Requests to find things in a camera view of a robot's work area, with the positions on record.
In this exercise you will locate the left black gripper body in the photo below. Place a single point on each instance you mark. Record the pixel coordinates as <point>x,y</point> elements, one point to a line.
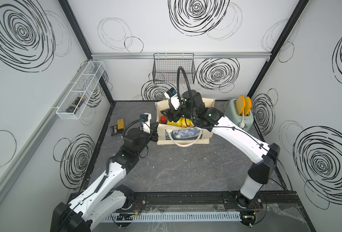
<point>152,135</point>

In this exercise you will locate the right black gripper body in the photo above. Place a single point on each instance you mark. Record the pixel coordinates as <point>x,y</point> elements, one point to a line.
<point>182,112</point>

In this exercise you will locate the orange bottle yellow cap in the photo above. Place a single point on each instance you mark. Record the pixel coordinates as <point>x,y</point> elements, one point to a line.
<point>186,123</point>

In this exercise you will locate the cream canvas shopping bag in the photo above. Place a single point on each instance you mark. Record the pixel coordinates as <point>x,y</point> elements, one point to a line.
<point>180,136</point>

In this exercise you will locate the red liquid bottle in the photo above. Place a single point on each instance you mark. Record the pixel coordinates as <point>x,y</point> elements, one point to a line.
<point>163,120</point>

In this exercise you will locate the yellow pump soap bottle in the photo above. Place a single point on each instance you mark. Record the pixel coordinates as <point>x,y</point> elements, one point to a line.
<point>177,124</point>

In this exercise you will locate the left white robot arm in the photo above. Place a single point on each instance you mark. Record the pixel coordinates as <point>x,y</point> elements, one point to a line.
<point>104,196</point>

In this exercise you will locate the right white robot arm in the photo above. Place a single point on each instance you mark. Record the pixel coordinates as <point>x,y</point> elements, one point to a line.
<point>264,156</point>

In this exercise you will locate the yellow black small device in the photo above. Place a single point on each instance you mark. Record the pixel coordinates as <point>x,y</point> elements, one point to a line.
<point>118,128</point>

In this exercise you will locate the yellow toast slice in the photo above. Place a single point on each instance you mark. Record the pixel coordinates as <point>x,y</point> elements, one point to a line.
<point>240,105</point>

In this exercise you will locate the orange toast slice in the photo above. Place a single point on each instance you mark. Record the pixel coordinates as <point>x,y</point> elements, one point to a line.
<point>248,106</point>

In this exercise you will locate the dark bottle in shelf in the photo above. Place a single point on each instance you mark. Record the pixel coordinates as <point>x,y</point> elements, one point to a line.
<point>75,105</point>

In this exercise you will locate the black wire wall basket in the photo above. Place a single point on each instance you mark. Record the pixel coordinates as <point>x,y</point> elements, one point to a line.
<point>165,67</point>

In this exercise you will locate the grey slotted cable duct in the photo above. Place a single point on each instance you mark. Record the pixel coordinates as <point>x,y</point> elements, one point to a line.
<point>174,217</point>

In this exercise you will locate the white wire wall shelf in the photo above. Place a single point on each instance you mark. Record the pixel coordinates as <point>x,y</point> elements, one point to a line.
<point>87,85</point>

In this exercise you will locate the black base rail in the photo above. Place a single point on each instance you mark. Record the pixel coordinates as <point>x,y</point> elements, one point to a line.
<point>228,199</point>

